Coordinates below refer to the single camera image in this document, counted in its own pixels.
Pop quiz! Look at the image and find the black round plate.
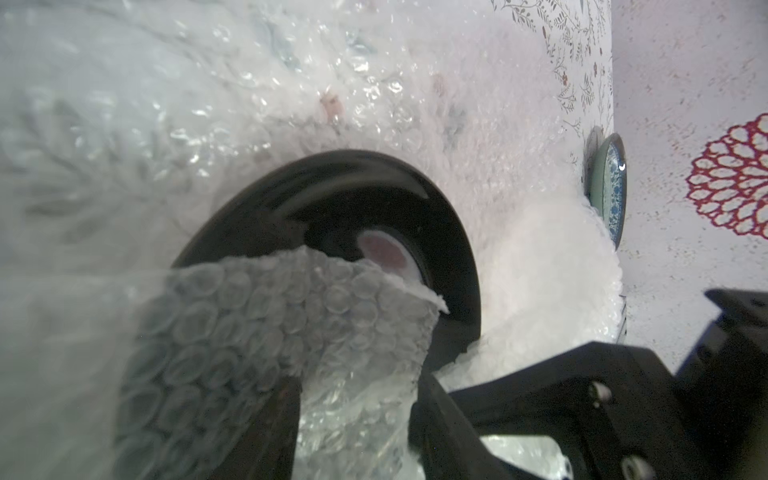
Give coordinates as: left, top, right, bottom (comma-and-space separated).
173, 150, 482, 372

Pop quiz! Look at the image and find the blue floral ceramic plate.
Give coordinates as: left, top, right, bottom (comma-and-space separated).
585, 133, 628, 248

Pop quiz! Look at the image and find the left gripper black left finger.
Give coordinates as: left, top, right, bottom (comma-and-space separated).
209, 377, 302, 480

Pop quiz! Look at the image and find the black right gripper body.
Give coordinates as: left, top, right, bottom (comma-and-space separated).
451, 289, 767, 479

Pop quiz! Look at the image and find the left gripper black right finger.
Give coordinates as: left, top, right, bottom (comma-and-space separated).
408, 373, 536, 480

